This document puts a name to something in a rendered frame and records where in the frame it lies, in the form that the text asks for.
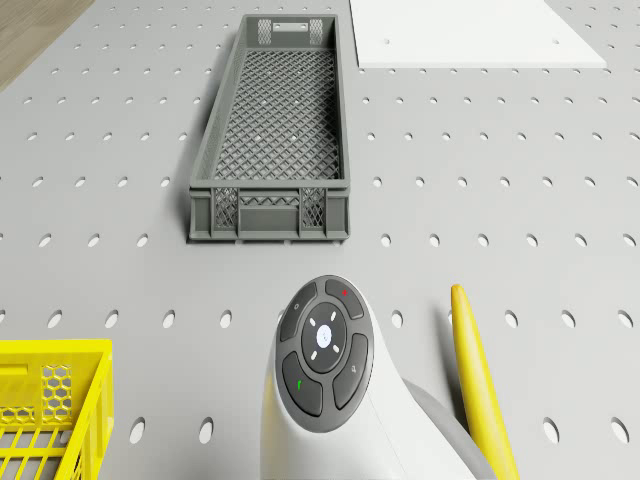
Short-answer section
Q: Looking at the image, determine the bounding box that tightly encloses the white board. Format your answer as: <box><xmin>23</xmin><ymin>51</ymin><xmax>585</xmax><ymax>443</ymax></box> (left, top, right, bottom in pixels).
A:
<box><xmin>348</xmin><ymin>0</ymin><xmax>609</xmax><ymax>70</ymax></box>

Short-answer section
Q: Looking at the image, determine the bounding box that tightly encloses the yellow basket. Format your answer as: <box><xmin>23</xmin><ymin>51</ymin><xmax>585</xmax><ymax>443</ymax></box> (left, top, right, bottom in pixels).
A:
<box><xmin>0</xmin><ymin>339</ymin><xmax>115</xmax><ymax>480</ymax></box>

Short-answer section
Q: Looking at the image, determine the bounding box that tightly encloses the dark grey basket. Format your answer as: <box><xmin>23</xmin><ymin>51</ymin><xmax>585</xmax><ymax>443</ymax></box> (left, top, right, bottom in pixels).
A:
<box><xmin>187</xmin><ymin>13</ymin><xmax>351</xmax><ymax>246</ymax></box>

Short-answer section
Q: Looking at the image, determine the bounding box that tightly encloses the banana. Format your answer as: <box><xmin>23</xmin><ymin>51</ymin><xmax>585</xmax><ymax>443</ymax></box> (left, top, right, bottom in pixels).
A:
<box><xmin>449</xmin><ymin>283</ymin><xmax>522</xmax><ymax>480</ymax></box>

